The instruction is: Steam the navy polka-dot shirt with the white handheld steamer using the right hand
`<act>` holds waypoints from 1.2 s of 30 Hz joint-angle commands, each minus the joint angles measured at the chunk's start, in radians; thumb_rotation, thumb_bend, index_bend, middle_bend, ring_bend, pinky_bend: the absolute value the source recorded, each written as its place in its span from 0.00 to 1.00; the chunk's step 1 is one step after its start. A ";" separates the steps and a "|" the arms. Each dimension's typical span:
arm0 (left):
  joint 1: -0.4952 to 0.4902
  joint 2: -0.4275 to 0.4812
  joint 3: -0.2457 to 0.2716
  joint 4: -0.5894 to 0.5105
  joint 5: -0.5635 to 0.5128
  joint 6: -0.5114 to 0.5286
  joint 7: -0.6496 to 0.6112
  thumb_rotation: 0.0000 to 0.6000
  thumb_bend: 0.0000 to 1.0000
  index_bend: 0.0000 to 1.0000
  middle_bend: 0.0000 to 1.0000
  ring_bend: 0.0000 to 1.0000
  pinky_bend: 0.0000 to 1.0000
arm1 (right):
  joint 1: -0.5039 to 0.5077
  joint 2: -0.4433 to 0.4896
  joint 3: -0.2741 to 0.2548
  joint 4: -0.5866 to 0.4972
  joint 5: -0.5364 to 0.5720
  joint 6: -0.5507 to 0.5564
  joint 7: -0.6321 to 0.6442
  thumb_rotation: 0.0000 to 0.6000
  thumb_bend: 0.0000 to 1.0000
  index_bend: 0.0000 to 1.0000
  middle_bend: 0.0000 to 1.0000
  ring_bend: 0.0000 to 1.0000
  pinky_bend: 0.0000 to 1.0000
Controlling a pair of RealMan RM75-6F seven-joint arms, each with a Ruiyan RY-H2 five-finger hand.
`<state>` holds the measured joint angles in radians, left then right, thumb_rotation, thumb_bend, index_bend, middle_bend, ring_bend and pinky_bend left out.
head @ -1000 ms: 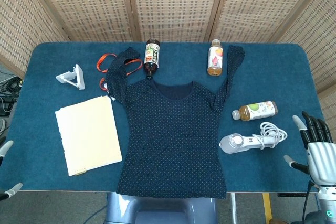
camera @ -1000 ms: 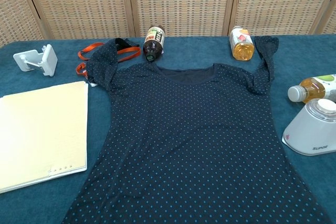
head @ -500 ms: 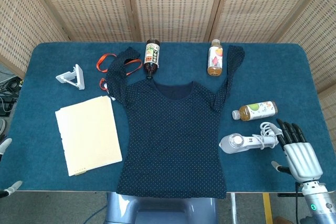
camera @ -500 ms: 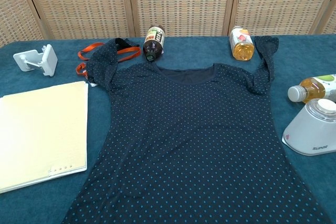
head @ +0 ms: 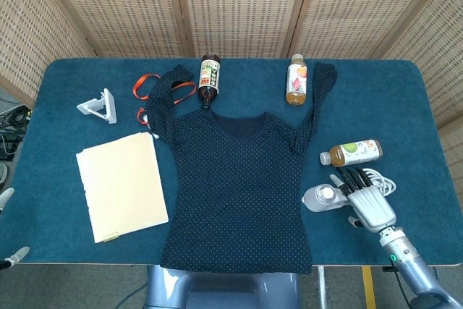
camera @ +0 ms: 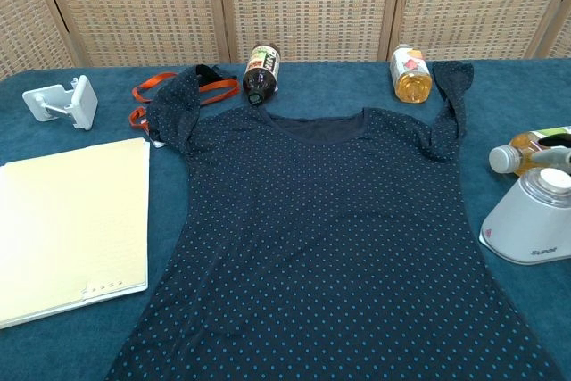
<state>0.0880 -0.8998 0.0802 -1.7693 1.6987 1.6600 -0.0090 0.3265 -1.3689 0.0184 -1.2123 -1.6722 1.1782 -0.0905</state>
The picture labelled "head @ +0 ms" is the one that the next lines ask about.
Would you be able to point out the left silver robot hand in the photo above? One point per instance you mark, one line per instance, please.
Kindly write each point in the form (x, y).
(7, 195)

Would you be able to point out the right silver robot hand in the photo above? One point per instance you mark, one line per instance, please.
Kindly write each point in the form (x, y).
(372, 207)

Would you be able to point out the white garment steamer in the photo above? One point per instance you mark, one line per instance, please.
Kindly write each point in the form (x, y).
(318, 200)

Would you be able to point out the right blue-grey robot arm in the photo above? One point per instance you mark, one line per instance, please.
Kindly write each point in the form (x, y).
(401, 247)

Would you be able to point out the dark navy polka-dot shirt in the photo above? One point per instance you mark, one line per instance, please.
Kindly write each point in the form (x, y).
(231, 178)

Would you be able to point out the tea bottle with green-apple label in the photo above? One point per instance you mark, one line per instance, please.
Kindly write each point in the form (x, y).
(354, 153)

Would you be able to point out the blue table cloth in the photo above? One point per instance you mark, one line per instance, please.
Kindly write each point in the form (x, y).
(380, 113)

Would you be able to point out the white table leg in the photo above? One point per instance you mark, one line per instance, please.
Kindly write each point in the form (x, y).
(321, 287)

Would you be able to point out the cream paper folder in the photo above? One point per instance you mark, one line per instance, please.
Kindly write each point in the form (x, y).
(119, 186)

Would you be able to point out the white folding phone stand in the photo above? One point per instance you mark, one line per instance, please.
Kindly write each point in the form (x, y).
(106, 106)

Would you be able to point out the tea bottle with red-fruit label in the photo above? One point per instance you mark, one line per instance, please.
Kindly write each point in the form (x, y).
(296, 81)

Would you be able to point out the blue-grey robot torso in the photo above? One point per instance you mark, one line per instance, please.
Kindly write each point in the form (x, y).
(224, 291)

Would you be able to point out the dark brown drink bottle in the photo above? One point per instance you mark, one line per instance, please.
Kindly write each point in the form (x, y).
(209, 77)

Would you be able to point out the woven rattan folding screen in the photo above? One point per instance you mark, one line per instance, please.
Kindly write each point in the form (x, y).
(238, 8)

